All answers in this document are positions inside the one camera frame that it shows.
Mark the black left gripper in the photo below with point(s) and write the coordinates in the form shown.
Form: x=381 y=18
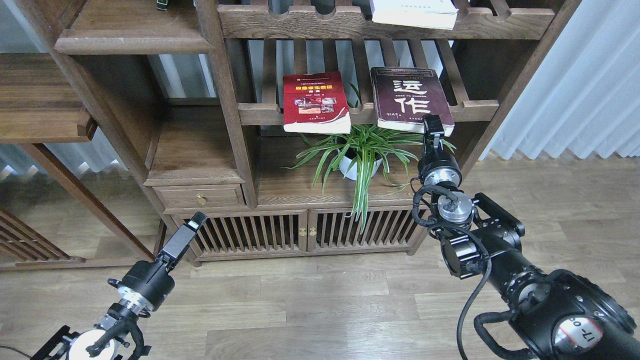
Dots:
x=148 y=284

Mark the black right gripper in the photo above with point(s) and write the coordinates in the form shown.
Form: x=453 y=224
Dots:
x=437 y=166

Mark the dark maroon book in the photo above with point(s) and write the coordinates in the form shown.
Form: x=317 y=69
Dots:
x=403 y=95

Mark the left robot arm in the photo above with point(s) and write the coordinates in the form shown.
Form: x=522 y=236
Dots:
x=103 y=340

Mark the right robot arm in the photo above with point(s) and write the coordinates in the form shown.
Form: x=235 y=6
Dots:
x=555 y=316

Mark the white book on top shelf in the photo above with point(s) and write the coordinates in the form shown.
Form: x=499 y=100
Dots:
x=437 y=14

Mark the small dark object on shelf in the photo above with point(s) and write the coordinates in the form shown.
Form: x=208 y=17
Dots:
x=162 y=5

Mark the left slatted cabinet door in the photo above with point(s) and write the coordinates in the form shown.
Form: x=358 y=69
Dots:
x=251 y=234

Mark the slatted cabinet door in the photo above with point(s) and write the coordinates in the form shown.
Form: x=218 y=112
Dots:
x=251 y=234
x=387 y=229

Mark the green spider plant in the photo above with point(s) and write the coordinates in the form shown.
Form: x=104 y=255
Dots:
x=365 y=139

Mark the small wooden drawer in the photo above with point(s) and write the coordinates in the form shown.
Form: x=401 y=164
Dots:
x=201 y=196

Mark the white plant pot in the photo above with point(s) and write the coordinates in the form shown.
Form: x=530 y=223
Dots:
x=349 y=166

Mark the red paperback book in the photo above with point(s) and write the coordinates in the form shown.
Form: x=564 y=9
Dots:
x=315 y=103

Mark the dark wooden bookshelf cabinet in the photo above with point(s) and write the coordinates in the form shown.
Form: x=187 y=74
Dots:
x=190 y=96

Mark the right slatted cabinet door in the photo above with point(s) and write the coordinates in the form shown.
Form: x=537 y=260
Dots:
x=387 y=229

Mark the white curtain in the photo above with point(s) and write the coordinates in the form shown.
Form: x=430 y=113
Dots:
x=584 y=98

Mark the wooden side table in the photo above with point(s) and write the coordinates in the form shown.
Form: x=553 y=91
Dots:
x=39 y=106

